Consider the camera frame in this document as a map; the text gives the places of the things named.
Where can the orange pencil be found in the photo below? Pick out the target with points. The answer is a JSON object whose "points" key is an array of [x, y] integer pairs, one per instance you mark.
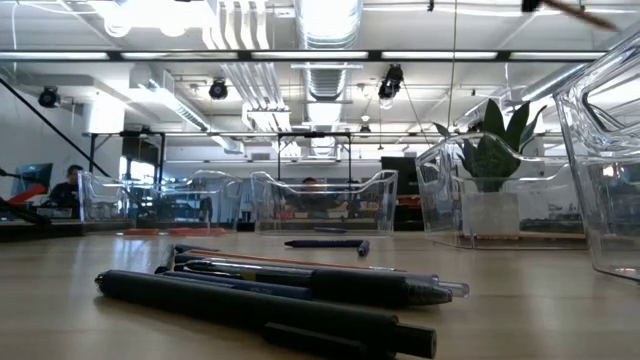
{"points": [[580, 14], [280, 259], [530, 235]]}

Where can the clear plastic bin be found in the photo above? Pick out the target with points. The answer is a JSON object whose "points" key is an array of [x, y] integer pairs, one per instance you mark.
{"points": [[440, 200], [280, 210], [610, 200], [110, 200]]}

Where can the green succulent in white pot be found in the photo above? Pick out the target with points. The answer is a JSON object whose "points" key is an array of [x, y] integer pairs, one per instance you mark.
{"points": [[492, 155]]}

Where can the person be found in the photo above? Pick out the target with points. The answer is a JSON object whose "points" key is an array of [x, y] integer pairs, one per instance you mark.
{"points": [[67, 192], [310, 182]]}

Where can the clear barrel gel pen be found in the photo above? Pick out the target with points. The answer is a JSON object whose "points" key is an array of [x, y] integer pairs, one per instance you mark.
{"points": [[457, 289], [375, 290]]}

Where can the blue pen white print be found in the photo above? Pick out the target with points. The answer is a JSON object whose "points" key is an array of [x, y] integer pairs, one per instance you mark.
{"points": [[250, 286]]}

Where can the black pen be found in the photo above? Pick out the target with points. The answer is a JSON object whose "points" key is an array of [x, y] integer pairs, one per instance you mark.
{"points": [[225, 300]]}

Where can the black diagonal strut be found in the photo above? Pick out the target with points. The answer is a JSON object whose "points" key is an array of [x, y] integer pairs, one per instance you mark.
{"points": [[55, 131]]}

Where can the monitor with blue screen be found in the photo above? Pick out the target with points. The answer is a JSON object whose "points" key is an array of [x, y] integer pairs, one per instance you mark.
{"points": [[37, 172]]}

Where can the red bar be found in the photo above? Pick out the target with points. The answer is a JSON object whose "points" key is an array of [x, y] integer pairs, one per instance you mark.
{"points": [[30, 193]]}

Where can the black hanging camera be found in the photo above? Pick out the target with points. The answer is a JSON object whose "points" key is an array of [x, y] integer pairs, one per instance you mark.
{"points": [[218, 90], [390, 85]]}

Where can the silver ventilation duct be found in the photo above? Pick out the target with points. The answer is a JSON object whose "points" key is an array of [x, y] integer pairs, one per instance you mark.
{"points": [[327, 30]]}

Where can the black background rig frame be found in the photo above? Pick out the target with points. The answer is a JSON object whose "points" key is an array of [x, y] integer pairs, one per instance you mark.
{"points": [[142, 150]]}

